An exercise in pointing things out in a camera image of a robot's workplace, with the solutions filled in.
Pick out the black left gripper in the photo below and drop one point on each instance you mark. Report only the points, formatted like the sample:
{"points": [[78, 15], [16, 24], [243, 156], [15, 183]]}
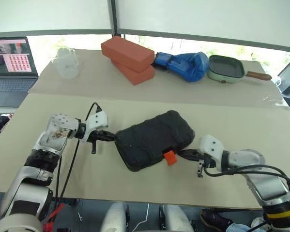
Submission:
{"points": [[95, 138]]}

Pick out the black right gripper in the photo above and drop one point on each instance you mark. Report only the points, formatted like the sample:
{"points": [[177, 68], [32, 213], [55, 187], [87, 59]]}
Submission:
{"points": [[202, 162]]}

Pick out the black plastic tool case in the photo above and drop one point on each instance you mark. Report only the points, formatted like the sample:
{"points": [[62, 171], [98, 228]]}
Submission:
{"points": [[154, 140]]}

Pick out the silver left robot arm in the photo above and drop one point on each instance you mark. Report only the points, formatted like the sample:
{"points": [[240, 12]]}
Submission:
{"points": [[33, 174]]}

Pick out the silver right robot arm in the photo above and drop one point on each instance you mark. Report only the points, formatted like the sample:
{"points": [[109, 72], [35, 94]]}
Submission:
{"points": [[265, 181]]}

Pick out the beige table cover sheet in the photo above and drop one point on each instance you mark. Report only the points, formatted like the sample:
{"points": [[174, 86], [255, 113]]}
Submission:
{"points": [[111, 178], [98, 82]]}

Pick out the white rounded leg shell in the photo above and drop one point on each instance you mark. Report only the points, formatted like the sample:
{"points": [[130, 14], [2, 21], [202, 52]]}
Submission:
{"points": [[117, 217], [175, 218]]}

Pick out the red brick block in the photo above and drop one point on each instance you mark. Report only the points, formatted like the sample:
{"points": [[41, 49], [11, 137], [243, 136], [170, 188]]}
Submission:
{"points": [[127, 52], [135, 75]]}

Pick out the black shoe orange sole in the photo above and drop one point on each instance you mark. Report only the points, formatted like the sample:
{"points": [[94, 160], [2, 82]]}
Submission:
{"points": [[213, 220]]}

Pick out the clear plastic measuring cup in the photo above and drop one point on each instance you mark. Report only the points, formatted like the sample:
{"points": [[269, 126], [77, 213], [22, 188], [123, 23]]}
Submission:
{"points": [[66, 64]]}

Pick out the blue boxing glove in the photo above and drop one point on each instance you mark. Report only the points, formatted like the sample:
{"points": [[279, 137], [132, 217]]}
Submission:
{"points": [[186, 65]]}

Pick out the green square electric pan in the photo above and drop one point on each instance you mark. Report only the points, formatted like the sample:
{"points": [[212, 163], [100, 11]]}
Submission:
{"points": [[224, 68]]}

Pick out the grey laptop computer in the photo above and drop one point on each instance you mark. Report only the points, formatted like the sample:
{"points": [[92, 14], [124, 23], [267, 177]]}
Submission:
{"points": [[9, 72]]}

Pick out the dark framed panel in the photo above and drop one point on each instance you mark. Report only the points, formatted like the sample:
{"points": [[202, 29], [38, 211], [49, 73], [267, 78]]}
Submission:
{"points": [[288, 77]]}

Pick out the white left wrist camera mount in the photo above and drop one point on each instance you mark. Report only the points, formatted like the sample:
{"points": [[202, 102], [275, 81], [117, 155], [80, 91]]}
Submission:
{"points": [[97, 120]]}

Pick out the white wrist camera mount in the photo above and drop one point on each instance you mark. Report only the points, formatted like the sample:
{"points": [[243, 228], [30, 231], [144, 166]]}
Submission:
{"points": [[211, 145], [97, 120]]}

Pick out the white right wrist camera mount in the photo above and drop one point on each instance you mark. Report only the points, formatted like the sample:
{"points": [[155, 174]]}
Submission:
{"points": [[211, 145]]}

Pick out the grey window frame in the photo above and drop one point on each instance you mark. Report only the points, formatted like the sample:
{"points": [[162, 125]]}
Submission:
{"points": [[112, 17]]}

